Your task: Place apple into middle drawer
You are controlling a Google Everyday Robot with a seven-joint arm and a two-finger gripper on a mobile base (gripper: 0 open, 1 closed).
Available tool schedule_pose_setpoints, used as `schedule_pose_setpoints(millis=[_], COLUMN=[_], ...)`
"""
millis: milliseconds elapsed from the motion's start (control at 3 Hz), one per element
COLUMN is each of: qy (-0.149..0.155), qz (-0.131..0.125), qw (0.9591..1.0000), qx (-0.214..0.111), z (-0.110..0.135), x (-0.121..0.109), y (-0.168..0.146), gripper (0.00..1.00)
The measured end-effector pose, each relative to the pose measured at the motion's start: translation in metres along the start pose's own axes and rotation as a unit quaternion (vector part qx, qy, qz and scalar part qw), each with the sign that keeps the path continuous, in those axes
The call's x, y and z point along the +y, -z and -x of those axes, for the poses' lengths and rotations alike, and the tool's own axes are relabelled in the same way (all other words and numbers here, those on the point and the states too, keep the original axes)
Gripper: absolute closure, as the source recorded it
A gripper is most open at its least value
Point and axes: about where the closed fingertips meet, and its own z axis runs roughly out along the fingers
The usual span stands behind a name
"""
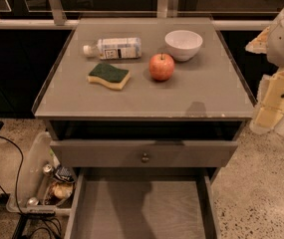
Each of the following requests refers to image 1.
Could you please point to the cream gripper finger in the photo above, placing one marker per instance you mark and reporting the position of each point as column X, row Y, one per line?
column 264, row 120
column 259, row 45

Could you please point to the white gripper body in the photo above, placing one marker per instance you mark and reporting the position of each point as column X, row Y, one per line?
column 271, row 91

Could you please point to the red apple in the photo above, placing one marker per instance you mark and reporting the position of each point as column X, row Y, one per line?
column 161, row 67

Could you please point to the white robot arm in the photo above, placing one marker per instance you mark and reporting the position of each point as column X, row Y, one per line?
column 274, row 55

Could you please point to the grey drawer cabinet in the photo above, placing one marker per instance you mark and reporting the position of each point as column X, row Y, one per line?
column 206, row 97

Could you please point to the round metal drawer knob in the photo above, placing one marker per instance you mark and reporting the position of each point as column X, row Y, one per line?
column 145, row 158

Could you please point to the grey top drawer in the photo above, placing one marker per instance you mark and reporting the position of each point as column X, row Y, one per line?
column 143, row 153

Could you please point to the open grey middle drawer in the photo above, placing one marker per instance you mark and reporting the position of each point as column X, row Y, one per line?
column 143, row 203

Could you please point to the white ceramic bowl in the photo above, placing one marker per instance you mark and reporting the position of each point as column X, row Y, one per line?
column 183, row 44

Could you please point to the clear plastic bottle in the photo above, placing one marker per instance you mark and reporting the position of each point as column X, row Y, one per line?
column 115, row 48

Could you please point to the green yellow sponge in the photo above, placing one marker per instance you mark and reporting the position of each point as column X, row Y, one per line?
column 109, row 76

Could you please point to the crumpled snack bag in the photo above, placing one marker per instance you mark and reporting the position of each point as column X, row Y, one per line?
column 60, row 187

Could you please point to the silver can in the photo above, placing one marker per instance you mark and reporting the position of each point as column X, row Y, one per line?
column 48, row 169

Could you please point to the clear plastic storage bin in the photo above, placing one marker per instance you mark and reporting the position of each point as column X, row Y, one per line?
column 32, row 183

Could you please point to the metal railing frame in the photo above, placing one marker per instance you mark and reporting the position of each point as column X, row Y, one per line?
column 226, row 15

